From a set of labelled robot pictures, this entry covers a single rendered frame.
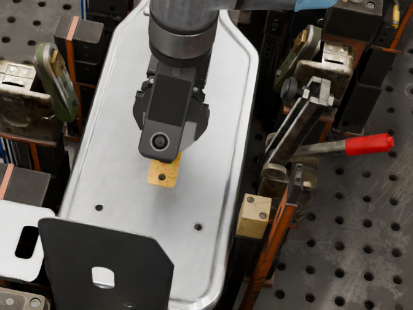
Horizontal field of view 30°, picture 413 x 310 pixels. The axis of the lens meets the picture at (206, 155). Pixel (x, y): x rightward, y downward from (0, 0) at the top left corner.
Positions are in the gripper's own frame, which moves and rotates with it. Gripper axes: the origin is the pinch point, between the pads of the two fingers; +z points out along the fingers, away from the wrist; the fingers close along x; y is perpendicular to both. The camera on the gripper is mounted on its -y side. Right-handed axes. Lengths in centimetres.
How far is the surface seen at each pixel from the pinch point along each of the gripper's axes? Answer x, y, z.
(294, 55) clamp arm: -14.5, 16.6, -4.1
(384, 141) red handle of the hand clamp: -25.5, -1.1, -12.4
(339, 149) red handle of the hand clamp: -20.9, -1.1, -9.0
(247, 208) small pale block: -11.4, -8.6, -3.7
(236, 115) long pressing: -8.2, 9.0, 2.1
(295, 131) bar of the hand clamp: -14.9, -2.4, -12.8
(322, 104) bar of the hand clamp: -16.8, -2.6, -18.8
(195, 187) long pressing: -4.6, -3.4, 2.6
